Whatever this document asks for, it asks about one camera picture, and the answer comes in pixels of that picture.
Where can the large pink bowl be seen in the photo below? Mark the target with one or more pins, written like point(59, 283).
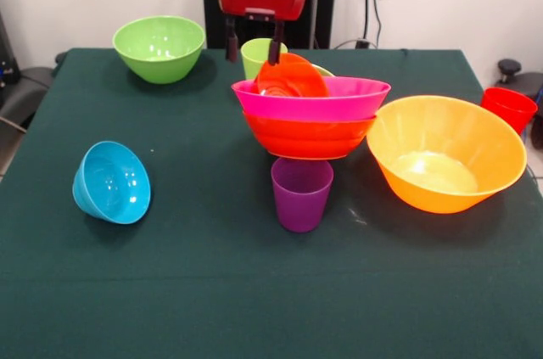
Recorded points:
point(356, 100)

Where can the red cup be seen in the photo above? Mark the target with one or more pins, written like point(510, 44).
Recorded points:
point(511, 110)

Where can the grey pedestal leg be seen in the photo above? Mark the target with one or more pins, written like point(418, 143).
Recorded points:
point(25, 91)
point(509, 67)

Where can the green bowl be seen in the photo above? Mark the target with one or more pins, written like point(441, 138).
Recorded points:
point(324, 71)
point(159, 49)

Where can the small blue bowl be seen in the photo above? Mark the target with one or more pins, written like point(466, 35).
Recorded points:
point(114, 185)

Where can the small red-orange bowl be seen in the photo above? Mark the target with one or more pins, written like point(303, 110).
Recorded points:
point(292, 76)

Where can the large red-orange bowl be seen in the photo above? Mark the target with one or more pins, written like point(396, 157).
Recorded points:
point(309, 138)

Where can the large orange bowl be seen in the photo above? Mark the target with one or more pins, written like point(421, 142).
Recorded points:
point(445, 155)

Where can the green cup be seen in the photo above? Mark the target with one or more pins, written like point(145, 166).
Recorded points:
point(252, 60)

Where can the black equipment box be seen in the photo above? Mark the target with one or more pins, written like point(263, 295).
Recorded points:
point(6, 53)

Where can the dark green tablecloth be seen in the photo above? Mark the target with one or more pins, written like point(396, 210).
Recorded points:
point(254, 291)

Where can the purple cup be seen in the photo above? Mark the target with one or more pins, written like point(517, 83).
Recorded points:
point(302, 198)

